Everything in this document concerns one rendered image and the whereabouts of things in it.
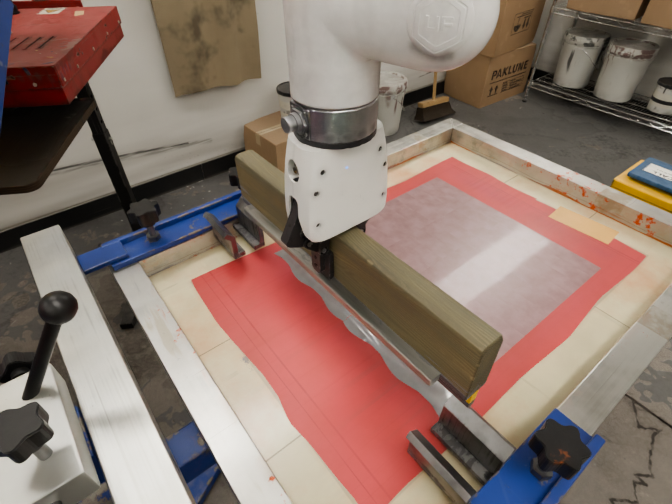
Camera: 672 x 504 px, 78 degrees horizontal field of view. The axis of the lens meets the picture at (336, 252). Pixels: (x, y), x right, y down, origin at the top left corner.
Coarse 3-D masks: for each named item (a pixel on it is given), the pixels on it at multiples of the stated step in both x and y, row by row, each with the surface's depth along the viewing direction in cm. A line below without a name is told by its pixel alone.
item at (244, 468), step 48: (432, 144) 93; (480, 144) 90; (576, 192) 78; (192, 240) 66; (144, 288) 58; (624, 336) 52; (192, 384) 47; (624, 384) 47; (240, 432) 43; (240, 480) 39
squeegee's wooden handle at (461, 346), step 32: (256, 160) 55; (256, 192) 55; (352, 256) 42; (384, 256) 40; (352, 288) 45; (384, 288) 40; (416, 288) 37; (384, 320) 42; (416, 320) 37; (448, 320) 34; (480, 320) 34; (448, 352) 36; (480, 352) 32; (448, 384) 38; (480, 384) 37
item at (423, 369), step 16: (272, 224) 55; (304, 256) 50; (336, 288) 46; (352, 304) 44; (368, 320) 43; (384, 336) 41; (400, 352) 40; (416, 352) 40; (416, 368) 39; (432, 368) 38; (432, 384) 38
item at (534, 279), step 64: (448, 256) 68; (512, 256) 68; (576, 256) 68; (640, 256) 68; (512, 320) 58; (576, 320) 58; (320, 384) 51; (384, 384) 51; (512, 384) 51; (320, 448) 45; (384, 448) 45
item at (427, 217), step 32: (448, 160) 90; (416, 192) 81; (448, 192) 81; (480, 192) 81; (512, 192) 81; (384, 224) 74; (416, 224) 74; (448, 224) 74; (480, 224) 74; (256, 256) 68; (416, 256) 68; (224, 288) 62; (256, 288) 62; (288, 288) 62; (224, 320) 58; (256, 320) 58; (288, 320) 58; (320, 320) 58; (256, 352) 54; (288, 352) 54
